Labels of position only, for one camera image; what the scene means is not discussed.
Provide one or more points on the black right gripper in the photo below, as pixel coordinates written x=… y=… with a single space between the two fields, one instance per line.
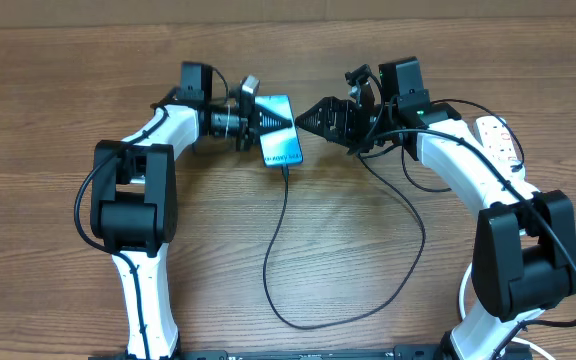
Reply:
x=330 y=109

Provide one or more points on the blue Galaxy smartphone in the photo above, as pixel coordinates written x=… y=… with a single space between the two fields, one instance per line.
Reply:
x=280 y=148

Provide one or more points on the white power strip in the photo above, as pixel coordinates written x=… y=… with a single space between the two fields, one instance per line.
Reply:
x=497 y=145

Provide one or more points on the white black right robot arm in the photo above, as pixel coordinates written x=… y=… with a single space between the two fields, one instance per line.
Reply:
x=523 y=268

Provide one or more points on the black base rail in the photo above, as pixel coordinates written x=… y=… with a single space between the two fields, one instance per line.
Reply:
x=293 y=354

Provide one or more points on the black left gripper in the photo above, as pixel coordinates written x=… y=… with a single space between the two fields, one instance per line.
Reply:
x=251 y=119

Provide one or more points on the white charger adapter plug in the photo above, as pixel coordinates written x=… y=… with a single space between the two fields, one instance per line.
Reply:
x=517 y=168

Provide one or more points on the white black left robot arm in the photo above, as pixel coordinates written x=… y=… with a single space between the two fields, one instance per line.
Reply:
x=127 y=206

